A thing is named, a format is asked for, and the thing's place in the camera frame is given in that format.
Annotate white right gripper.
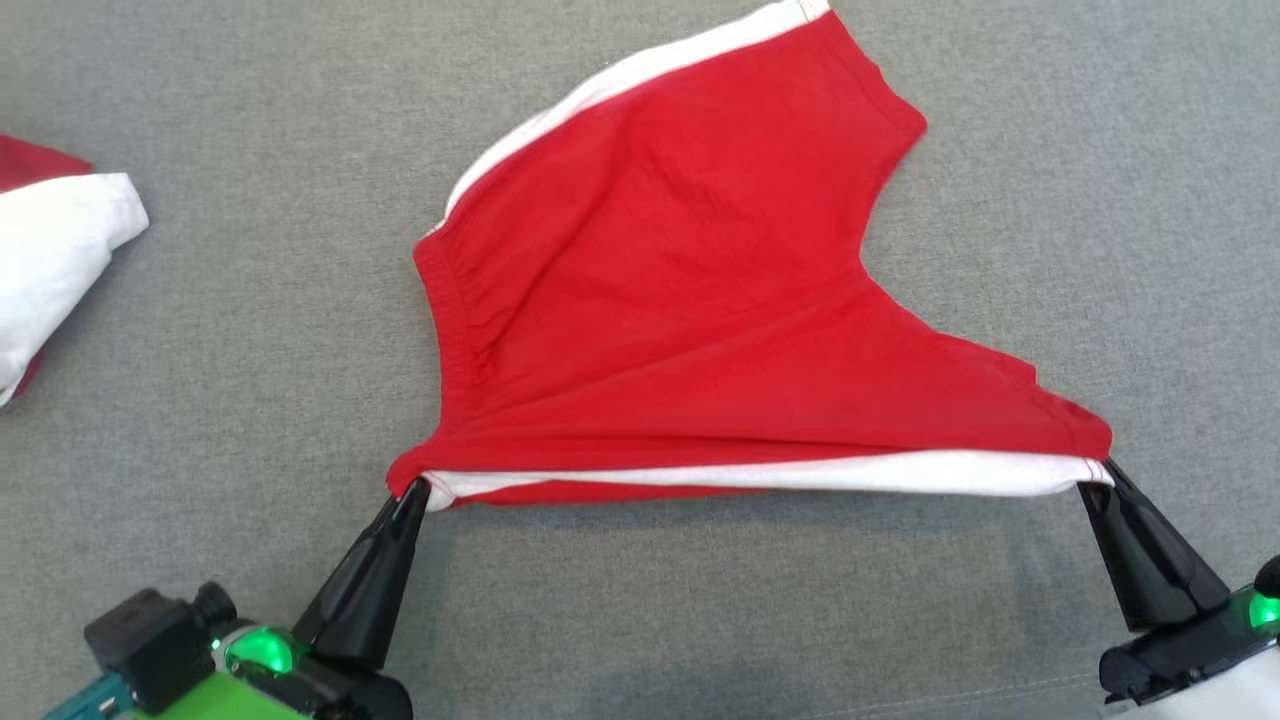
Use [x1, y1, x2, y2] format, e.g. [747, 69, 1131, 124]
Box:
[1078, 462, 1280, 720]

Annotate red and white jersey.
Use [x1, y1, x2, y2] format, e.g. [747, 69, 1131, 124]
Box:
[0, 135, 151, 406]

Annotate red shorts with white stripe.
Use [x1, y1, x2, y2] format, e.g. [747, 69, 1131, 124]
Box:
[387, 0, 1114, 511]

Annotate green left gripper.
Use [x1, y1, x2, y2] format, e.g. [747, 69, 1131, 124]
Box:
[133, 482, 431, 720]

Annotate cable with teal connector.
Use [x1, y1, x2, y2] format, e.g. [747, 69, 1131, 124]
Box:
[40, 672, 136, 720]

